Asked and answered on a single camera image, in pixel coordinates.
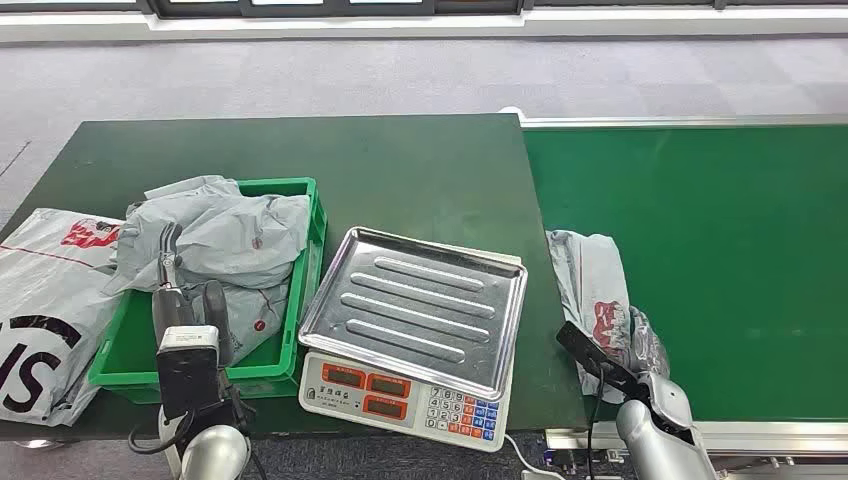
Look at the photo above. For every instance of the white window sill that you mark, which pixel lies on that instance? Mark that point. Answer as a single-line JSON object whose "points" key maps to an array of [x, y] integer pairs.
{"points": [[397, 28]]}

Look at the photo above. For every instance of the grey package with red dot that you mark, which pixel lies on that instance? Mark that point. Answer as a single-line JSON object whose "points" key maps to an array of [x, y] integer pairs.
{"points": [[260, 308]]}

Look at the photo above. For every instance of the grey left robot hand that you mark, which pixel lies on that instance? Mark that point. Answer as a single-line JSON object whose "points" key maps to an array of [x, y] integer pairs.
{"points": [[173, 301]]}

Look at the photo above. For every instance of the large crumpled grey package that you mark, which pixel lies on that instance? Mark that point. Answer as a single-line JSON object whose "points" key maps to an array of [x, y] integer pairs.
{"points": [[218, 225]]}

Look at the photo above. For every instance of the dark green table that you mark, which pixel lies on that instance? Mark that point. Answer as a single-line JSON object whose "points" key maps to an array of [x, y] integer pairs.
{"points": [[411, 166]]}

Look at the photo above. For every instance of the white electronic scale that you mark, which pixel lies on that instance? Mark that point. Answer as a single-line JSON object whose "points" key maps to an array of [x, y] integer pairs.
{"points": [[404, 404]]}

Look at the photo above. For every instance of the steel scale tray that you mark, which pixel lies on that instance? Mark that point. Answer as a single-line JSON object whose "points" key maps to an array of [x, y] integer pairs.
{"points": [[417, 305]]}

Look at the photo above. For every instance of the silver conveyor frame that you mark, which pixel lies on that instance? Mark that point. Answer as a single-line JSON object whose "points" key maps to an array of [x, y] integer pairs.
{"points": [[662, 122]]}

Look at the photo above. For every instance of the white package with black letters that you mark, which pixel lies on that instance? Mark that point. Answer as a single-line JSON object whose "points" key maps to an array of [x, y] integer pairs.
{"points": [[46, 285]]}

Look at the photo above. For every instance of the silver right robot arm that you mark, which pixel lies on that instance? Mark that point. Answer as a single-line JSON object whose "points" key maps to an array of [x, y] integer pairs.
{"points": [[652, 447]]}

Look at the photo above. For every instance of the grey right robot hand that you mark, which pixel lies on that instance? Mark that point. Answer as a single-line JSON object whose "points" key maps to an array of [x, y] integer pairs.
{"points": [[669, 401]]}

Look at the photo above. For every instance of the green plastic crate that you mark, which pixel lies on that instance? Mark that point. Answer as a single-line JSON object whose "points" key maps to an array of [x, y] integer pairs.
{"points": [[278, 361]]}

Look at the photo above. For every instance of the grey package with red print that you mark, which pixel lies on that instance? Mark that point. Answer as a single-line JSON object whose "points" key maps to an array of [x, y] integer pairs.
{"points": [[583, 278]]}

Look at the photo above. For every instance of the green conveyor belt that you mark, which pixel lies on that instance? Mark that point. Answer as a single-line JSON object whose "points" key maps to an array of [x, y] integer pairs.
{"points": [[729, 265]]}

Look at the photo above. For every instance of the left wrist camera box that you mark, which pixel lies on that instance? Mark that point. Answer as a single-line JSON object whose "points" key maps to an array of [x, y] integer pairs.
{"points": [[189, 371]]}

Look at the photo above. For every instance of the dark window frame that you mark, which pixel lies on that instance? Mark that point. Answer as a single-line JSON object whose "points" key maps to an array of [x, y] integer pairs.
{"points": [[331, 8]]}

